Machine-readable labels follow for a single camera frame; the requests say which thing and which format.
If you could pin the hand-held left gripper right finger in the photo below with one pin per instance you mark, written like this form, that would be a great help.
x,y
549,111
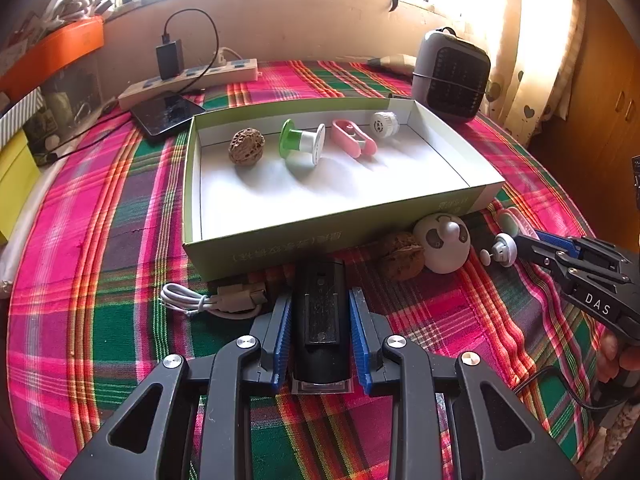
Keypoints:
x,y
357,340

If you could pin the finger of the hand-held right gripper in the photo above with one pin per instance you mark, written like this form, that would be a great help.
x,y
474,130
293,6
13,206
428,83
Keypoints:
x,y
560,242
547,259

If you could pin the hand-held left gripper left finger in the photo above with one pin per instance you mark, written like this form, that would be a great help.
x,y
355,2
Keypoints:
x,y
282,340

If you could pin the black bike light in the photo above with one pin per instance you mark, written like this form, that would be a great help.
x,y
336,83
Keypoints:
x,y
320,320

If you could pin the small white knob toy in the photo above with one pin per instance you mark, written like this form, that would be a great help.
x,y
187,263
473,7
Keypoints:
x,y
500,250

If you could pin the pink clip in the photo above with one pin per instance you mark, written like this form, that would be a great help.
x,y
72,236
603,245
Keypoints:
x,y
352,137
511,220

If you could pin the brown walnut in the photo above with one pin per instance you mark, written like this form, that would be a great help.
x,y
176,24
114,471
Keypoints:
x,y
402,256
246,145

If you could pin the white panda toy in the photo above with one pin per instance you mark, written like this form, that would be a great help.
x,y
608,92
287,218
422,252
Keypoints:
x,y
442,242

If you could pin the green white cardboard box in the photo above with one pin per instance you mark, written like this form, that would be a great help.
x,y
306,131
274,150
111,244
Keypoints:
x,y
325,195

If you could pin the green white spool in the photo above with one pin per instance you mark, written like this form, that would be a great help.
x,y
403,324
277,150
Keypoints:
x,y
300,142

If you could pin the white round cap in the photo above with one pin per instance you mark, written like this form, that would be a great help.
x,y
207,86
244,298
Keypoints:
x,y
385,124

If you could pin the person's right hand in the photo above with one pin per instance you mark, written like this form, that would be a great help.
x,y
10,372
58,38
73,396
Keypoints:
x,y
612,360

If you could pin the cream heart print curtain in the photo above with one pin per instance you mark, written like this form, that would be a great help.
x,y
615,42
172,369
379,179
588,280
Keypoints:
x,y
545,45

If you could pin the grey desk heater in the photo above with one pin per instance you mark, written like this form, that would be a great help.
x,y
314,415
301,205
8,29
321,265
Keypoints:
x,y
450,77

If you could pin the grey beige pen tool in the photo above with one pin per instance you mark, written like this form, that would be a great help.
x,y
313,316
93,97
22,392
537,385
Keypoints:
x,y
395,62

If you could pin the black smartphone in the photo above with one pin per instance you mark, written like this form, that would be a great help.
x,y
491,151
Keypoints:
x,y
167,115

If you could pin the white foam board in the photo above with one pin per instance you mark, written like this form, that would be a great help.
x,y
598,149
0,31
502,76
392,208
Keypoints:
x,y
20,260

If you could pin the white power strip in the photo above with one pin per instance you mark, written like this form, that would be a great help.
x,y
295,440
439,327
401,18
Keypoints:
x,y
190,80

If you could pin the white plug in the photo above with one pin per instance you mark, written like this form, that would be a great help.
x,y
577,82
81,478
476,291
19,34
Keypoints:
x,y
227,55

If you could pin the black charger adapter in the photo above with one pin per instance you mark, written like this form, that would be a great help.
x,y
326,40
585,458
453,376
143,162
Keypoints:
x,y
169,60

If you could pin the yellow box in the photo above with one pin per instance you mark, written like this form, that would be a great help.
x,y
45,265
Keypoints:
x,y
12,190

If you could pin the clear plastic container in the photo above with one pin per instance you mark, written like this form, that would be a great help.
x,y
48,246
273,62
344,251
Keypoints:
x,y
70,105

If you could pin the striped white box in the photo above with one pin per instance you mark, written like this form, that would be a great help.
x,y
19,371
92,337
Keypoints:
x,y
20,112

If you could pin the orange box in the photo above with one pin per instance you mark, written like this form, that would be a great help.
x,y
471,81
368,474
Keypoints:
x,y
50,52

